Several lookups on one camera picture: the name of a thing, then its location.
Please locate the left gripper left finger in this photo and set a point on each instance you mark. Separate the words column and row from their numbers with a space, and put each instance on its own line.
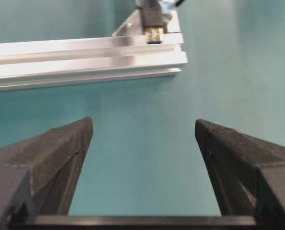
column 38, row 175

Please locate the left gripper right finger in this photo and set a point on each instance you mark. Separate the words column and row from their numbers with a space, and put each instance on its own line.
column 247, row 173

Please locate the square aluminium extrusion frame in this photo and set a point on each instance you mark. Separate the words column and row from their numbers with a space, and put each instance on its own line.
column 122, row 56

